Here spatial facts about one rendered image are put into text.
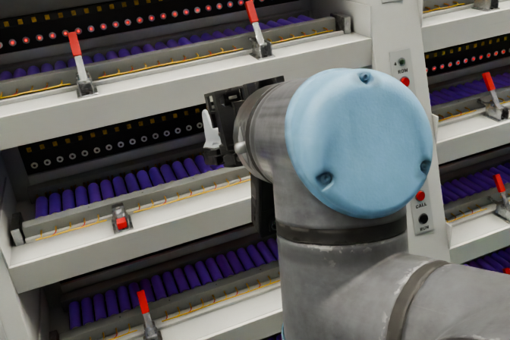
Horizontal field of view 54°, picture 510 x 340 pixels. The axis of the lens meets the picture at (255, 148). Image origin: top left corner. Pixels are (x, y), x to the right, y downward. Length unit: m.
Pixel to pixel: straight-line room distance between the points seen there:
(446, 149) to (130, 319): 0.61
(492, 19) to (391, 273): 0.74
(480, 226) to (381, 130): 0.77
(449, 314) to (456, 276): 0.03
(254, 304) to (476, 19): 0.62
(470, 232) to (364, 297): 0.74
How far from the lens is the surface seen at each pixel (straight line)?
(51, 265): 0.77
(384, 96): 0.31
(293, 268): 0.34
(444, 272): 0.31
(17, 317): 0.80
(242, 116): 0.42
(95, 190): 0.85
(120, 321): 0.88
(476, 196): 1.11
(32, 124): 0.73
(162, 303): 0.88
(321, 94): 0.30
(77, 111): 0.73
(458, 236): 1.03
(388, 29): 0.86
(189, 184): 0.80
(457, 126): 1.00
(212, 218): 0.78
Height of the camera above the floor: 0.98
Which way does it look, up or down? 11 degrees down
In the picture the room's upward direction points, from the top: 11 degrees counter-clockwise
